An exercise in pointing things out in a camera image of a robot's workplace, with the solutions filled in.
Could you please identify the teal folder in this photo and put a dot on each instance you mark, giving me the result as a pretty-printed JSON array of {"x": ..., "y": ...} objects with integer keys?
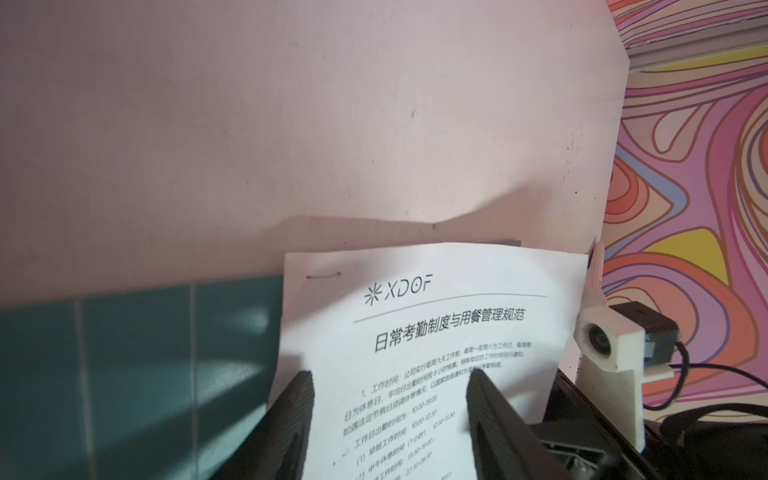
[{"x": 157, "y": 384}]

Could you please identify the printed paper sheet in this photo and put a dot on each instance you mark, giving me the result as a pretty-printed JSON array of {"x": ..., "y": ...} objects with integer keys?
[{"x": 391, "y": 336}]

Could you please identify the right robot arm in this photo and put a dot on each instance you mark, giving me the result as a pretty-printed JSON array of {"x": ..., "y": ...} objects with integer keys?
[{"x": 718, "y": 441}]

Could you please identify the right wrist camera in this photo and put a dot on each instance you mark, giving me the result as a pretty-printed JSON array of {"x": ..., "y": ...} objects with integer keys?
[{"x": 623, "y": 347}]

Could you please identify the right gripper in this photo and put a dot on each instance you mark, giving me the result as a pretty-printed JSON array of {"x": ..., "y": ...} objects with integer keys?
[{"x": 584, "y": 442}]

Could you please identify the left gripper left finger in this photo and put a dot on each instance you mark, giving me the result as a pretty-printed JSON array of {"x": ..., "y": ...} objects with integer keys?
[{"x": 277, "y": 447}]

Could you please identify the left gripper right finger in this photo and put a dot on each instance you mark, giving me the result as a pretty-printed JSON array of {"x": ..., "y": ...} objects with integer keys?
[{"x": 503, "y": 446}]

